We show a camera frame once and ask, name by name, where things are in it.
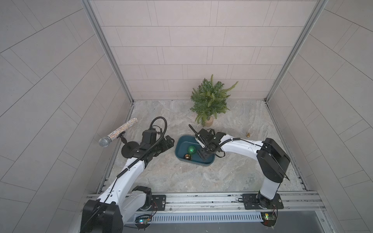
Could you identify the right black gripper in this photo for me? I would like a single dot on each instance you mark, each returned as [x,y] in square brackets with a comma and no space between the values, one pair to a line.
[201,154]

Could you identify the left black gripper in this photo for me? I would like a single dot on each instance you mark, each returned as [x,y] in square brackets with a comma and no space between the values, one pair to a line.
[164,146]

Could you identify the green glitter ball ornament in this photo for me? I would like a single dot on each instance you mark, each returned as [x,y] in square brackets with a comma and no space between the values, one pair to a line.
[191,150]

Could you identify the copper ball ornament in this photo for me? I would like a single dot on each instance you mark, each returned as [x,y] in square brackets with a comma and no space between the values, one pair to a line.
[188,157]

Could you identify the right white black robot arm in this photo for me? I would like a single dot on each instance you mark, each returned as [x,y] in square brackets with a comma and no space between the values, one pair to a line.
[270,156]

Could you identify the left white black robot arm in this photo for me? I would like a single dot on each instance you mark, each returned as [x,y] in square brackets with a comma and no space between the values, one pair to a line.
[121,200]

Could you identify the small green christmas tree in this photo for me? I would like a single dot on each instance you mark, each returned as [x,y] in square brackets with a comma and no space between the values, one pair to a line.
[209,100]

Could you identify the teal plastic bin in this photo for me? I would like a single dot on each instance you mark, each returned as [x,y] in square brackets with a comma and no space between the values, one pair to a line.
[181,150]

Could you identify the black microphone stand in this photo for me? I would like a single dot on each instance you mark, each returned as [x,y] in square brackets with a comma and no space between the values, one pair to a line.
[128,147]

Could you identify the glitter silver microphone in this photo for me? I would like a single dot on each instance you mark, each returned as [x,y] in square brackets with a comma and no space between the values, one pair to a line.
[106,141]

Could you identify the left green circuit board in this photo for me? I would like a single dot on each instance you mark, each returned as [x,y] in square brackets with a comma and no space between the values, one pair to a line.
[143,221]

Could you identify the green circuit board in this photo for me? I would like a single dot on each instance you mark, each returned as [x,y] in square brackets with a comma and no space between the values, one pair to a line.
[143,221]
[269,219]

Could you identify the right green circuit board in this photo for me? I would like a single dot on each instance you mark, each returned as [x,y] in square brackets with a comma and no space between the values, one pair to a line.
[269,219]

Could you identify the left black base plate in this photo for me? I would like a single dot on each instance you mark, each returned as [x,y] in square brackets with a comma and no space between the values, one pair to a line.
[157,203]

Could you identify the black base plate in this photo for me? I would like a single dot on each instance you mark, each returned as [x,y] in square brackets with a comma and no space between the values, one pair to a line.
[258,201]
[157,203]

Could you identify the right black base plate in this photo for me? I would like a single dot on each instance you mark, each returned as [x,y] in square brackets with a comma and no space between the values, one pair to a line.
[258,201]

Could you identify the aluminium rail frame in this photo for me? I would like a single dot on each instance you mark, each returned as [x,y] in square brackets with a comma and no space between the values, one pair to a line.
[225,208]

